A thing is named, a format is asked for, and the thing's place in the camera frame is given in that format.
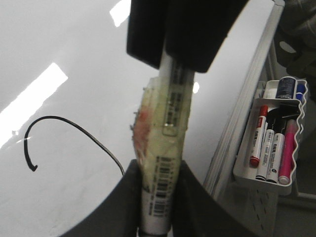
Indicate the red whiteboard marker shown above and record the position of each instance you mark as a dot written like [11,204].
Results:
[258,136]

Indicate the white black marker left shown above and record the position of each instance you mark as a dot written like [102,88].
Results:
[266,150]

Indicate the white black whiteboard marker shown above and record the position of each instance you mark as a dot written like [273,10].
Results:
[158,139]

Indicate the white black marker right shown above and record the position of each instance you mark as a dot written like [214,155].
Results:
[276,153]

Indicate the dark blue ink bottle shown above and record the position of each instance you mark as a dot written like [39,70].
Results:
[285,88]

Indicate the pink marker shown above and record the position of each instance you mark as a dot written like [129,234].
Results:
[288,149]

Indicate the white wavy marker tray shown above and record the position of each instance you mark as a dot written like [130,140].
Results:
[287,109]

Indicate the grey aluminium whiteboard frame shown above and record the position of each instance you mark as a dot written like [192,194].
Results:
[236,70]

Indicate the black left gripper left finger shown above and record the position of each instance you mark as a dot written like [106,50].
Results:
[119,214]

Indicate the white whiteboard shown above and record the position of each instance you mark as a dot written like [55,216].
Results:
[65,58]

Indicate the blue marker cap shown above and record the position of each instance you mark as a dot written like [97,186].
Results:
[300,90]

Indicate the white pegboard panel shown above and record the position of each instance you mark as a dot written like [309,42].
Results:
[255,209]

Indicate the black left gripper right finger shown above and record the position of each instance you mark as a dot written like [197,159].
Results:
[190,31]

